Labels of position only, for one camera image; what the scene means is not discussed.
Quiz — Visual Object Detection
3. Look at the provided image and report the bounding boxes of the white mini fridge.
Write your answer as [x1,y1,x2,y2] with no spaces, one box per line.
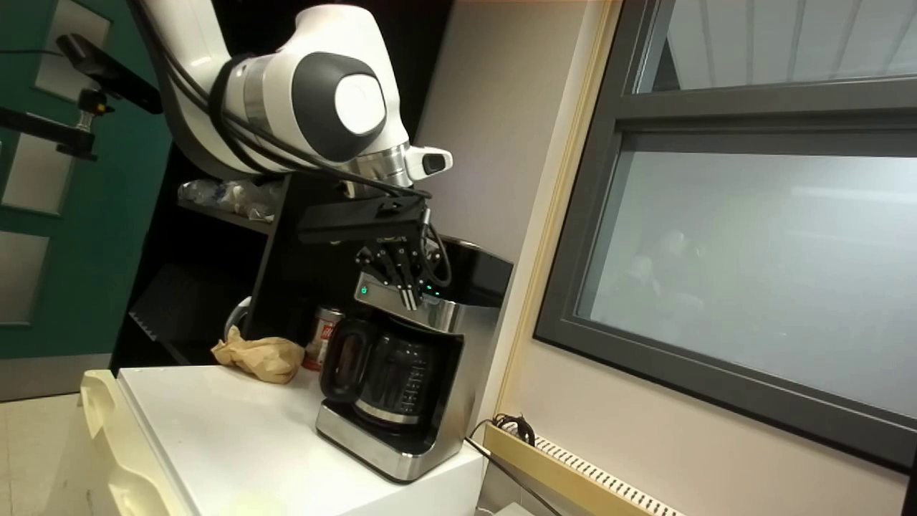
[80,362,491,516]

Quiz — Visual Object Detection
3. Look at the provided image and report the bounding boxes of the glass coffee carafe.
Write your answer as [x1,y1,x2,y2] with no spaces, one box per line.
[321,311,454,454]

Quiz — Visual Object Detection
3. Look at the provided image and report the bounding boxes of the dark grey window frame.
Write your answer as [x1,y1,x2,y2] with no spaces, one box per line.
[530,0,917,475]

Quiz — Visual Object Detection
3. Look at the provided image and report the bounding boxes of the clear plastic bag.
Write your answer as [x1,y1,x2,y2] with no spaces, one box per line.
[176,174,290,230]

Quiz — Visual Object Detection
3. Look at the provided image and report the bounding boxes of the black coffee maker power cable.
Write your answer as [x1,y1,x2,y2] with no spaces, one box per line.
[464,411,567,516]

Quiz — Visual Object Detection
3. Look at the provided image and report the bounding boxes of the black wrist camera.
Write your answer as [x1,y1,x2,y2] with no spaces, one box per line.
[293,193,434,250]

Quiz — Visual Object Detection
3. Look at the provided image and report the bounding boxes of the black camera on mount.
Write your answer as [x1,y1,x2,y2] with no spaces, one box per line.
[0,31,166,160]

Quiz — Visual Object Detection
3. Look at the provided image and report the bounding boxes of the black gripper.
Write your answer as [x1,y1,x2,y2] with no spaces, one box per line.
[352,215,449,316]

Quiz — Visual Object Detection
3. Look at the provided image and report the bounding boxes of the black steel drip coffee maker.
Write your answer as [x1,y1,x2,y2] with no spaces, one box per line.
[315,239,515,488]

